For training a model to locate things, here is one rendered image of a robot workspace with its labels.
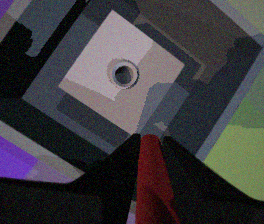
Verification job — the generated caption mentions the dark grey open box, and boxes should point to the dark grey open box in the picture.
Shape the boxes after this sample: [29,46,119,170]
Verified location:
[0,0,264,181]

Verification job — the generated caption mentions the red peg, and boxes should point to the red peg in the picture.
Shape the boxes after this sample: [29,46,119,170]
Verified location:
[135,134,180,224]

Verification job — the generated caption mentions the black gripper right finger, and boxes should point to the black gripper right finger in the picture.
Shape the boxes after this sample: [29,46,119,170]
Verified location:
[162,136,264,224]

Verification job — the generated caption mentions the pale pink square plate with hole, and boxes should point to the pale pink square plate with hole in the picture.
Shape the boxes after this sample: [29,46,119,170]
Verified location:
[58,10,185,135]

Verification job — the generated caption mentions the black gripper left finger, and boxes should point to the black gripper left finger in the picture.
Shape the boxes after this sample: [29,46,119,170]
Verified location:
[0,133,141,224]

